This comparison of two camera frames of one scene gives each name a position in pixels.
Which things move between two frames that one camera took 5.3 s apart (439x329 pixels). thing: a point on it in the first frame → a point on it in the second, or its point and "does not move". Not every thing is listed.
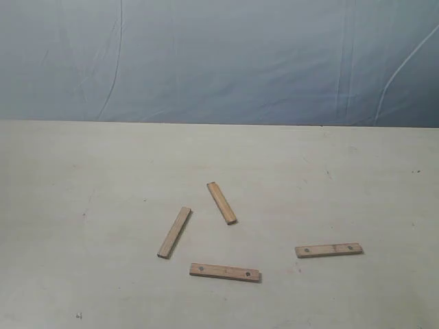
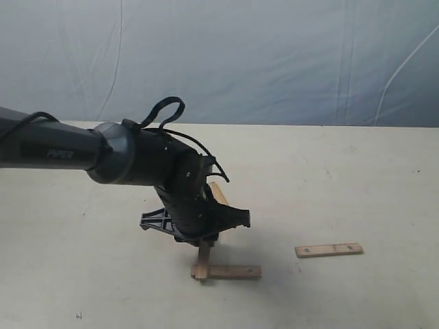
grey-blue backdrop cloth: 312,63 does not move
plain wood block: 174,232 → 202,268
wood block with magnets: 328,250 does not move
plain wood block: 221,203 does not move
